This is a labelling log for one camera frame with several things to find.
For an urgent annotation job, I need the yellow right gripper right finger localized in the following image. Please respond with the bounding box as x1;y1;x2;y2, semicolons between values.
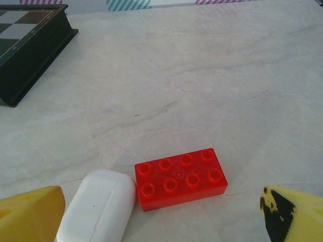
259;186;323;242

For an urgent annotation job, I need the black folding chessboard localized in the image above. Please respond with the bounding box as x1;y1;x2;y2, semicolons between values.
0;4;79;108

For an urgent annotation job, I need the white oblong earbud charging case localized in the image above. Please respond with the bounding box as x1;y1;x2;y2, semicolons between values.
55;170;138;242

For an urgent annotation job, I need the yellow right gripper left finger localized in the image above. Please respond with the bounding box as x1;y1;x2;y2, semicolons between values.
0;186;67;242

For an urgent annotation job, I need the red toy building brick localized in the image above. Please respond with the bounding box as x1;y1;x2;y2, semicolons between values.
134;148;229;213

